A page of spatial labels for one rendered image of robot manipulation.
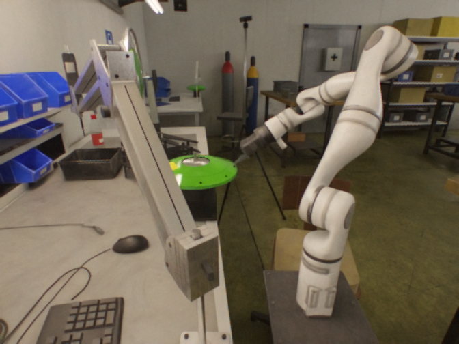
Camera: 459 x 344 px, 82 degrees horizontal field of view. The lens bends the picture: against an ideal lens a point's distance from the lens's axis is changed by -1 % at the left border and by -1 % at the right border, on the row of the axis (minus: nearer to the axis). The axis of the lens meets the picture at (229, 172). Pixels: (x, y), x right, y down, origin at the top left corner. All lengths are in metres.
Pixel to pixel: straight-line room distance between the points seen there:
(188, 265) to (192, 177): 0.54
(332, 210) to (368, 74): 0.33
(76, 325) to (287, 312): 0.48
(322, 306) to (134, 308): 0.44
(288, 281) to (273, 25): 5.29
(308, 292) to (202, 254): 0.38
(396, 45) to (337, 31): 5.46
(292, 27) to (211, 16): 1.55
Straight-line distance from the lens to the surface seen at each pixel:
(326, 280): 0.70
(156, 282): 0.76
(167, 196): 0.46
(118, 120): 0.57
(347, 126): 0.66
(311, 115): 0.98
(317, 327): 0.77
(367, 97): 0.69
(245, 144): 0.97
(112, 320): 0.69
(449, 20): 6.86
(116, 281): 0.80
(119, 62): 0.55
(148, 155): 0.48
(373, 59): 0.75
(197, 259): 0.41
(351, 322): 0.80
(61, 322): 0.72
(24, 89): 1.58
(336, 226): 0.60
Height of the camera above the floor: 1.44
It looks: 22 degrees down
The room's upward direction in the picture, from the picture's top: straight up
